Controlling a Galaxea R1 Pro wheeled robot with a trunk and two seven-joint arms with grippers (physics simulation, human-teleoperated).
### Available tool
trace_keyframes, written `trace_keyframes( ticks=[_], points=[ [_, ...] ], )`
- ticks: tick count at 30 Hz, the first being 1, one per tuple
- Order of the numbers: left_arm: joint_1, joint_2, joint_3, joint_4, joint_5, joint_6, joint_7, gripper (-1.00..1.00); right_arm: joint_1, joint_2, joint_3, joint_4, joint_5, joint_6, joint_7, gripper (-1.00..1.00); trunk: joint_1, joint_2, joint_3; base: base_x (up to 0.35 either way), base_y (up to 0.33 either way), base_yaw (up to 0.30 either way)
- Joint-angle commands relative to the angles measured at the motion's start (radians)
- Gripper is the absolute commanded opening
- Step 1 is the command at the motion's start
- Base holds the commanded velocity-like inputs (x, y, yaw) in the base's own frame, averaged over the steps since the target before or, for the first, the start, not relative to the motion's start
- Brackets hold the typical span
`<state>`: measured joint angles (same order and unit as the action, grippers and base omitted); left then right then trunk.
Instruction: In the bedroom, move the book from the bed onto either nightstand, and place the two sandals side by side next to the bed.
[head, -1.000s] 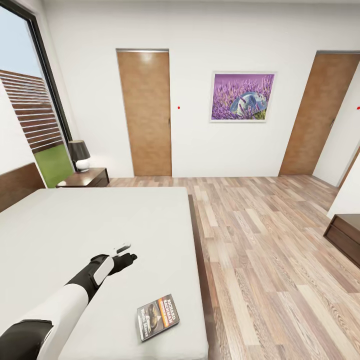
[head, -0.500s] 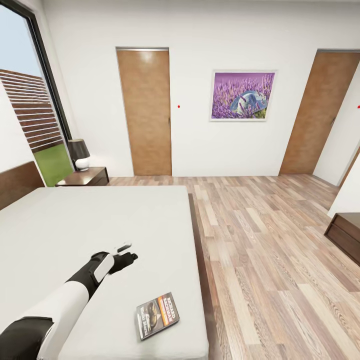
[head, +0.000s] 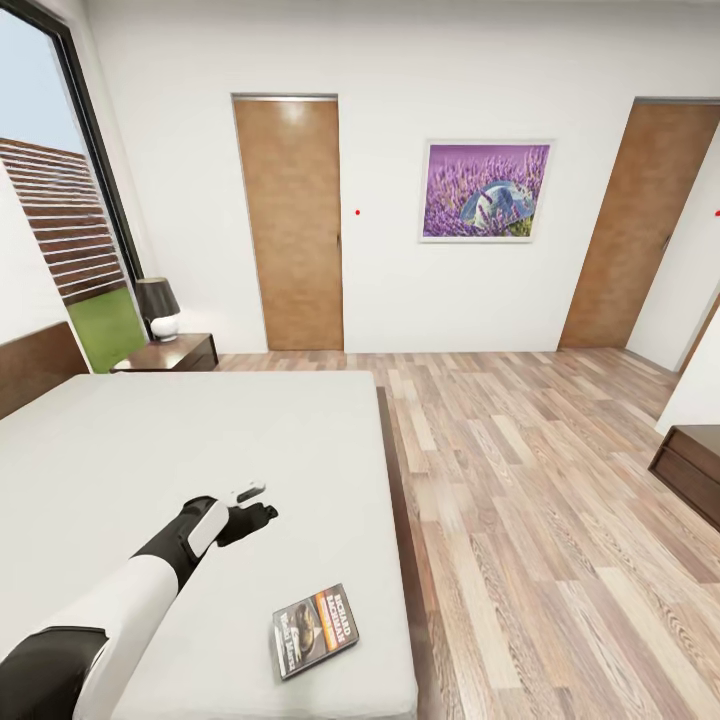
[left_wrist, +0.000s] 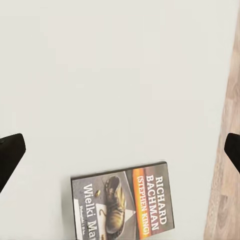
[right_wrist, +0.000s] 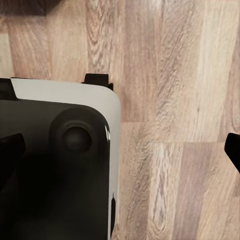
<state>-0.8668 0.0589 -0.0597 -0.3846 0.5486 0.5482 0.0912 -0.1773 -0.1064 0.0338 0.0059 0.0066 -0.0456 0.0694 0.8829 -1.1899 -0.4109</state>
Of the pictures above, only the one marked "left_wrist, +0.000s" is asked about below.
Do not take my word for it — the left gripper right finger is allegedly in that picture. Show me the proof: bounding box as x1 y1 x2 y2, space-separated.
224 133 240 173

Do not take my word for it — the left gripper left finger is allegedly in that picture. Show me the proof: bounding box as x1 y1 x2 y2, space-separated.
0 133 26 193

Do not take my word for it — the hardback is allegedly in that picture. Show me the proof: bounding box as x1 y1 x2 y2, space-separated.
70 161 175 240

